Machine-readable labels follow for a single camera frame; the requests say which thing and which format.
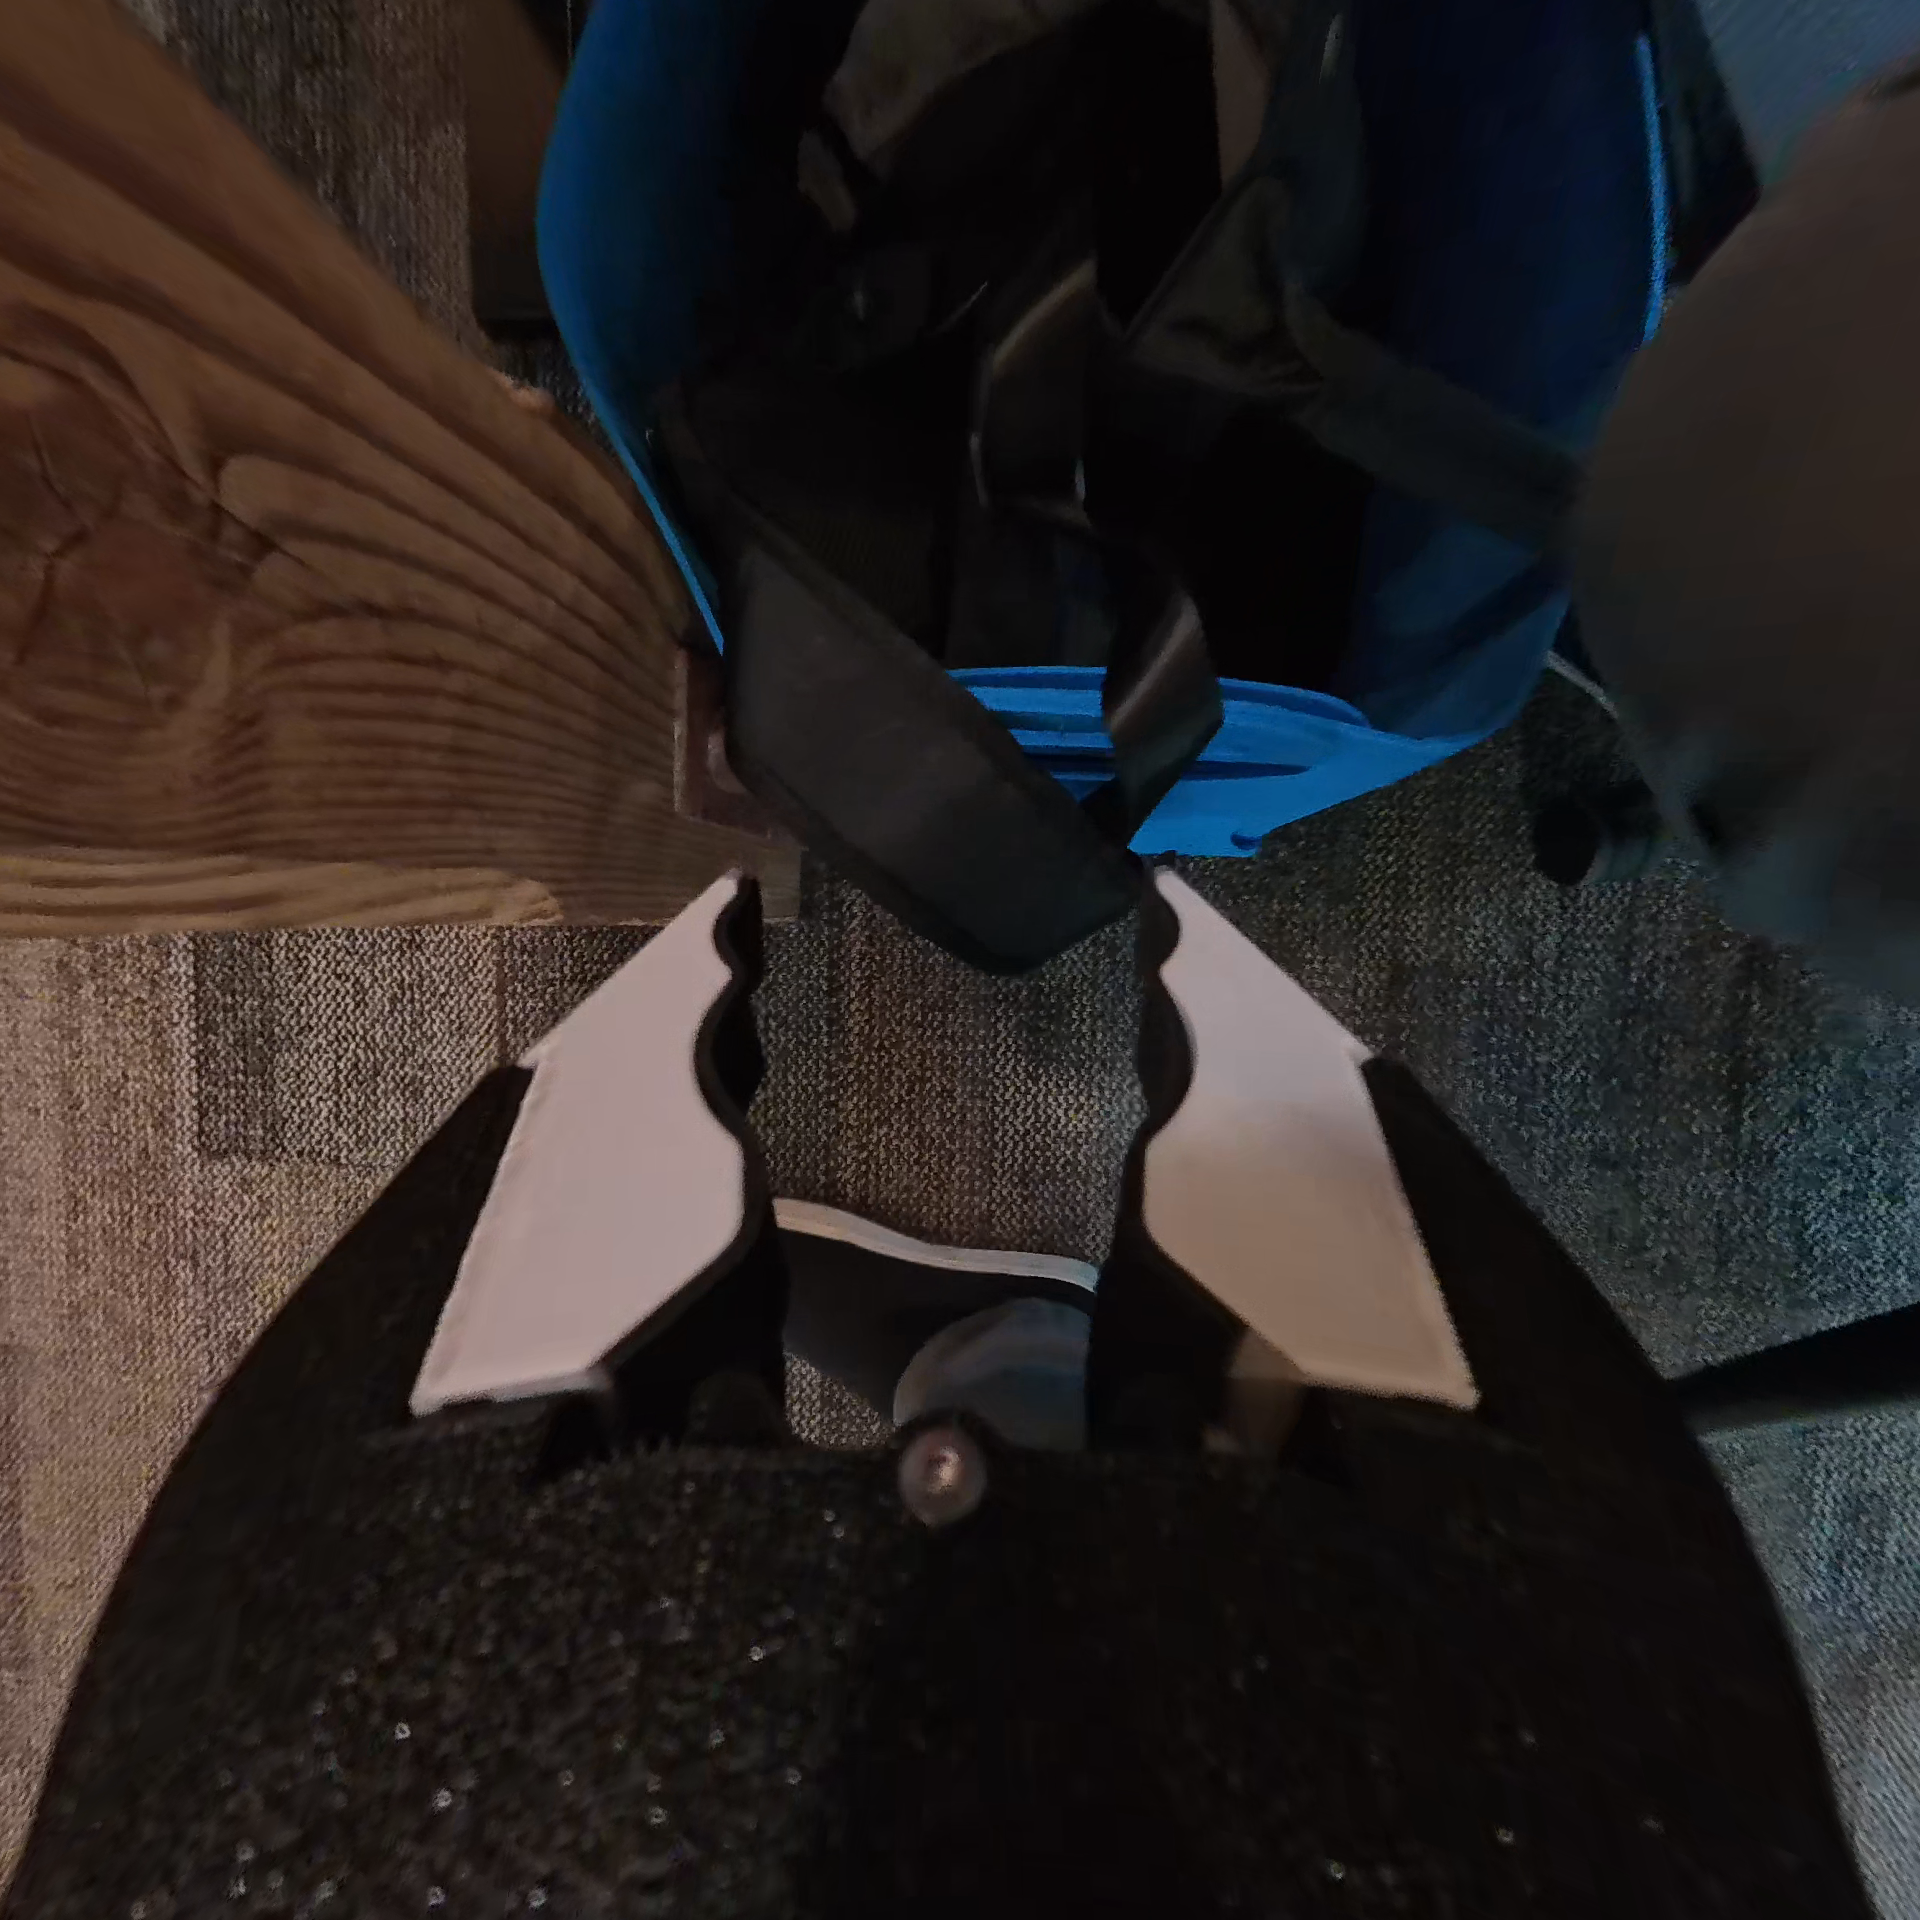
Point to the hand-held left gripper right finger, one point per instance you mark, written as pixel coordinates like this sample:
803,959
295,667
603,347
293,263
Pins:
1289,1201

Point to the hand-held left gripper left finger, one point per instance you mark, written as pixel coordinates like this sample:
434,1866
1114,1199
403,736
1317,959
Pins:
616,1185

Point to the black backpack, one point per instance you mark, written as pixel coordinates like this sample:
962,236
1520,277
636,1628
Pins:
930,809

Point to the wooden pillar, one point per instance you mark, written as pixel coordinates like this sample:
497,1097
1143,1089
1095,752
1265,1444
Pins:
300,600

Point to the large grey object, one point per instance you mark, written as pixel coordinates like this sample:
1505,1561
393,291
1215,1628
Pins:
1769,524

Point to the blue storage tub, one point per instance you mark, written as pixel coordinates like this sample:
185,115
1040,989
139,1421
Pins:
628,224

